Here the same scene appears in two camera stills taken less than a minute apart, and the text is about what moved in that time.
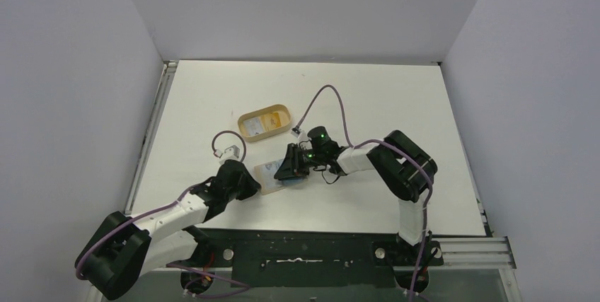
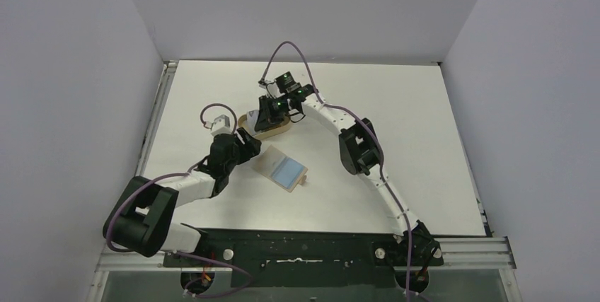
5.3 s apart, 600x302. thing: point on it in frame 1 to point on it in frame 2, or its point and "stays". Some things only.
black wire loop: (330, 182) to (293, 114)
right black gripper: (292, 162) to (270, 111)
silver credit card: (267, 170) to (252, 117)
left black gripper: (252, 187) to (250, 146)
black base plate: (310, 258) stays
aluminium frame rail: (168, 69) stays
